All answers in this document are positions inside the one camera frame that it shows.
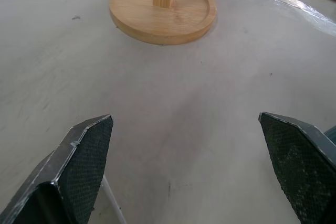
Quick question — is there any round wooden stand with post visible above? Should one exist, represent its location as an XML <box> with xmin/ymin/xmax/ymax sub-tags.
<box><xmin>109</xmin><ymin>0</ymin><xmax>217</xmax><ymax>46</ymax></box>

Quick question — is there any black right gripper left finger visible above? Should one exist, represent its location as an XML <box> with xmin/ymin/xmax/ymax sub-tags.
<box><xmin>0</xmin><ymin>114</ymin><xmax>114</xmax><ymax>224</ymax></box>

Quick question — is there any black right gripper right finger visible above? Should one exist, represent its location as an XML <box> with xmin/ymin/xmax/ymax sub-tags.
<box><xmin>258</xmin><ymin>112</ymin><xmax>336</xmax><ymax>224</ymax></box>

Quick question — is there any clear plastic sheet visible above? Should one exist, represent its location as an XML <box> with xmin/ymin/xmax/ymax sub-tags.
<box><xmin>267</xmin><ymin>0</ymin><xmax>336</xmax><ymax>37</ymax></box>

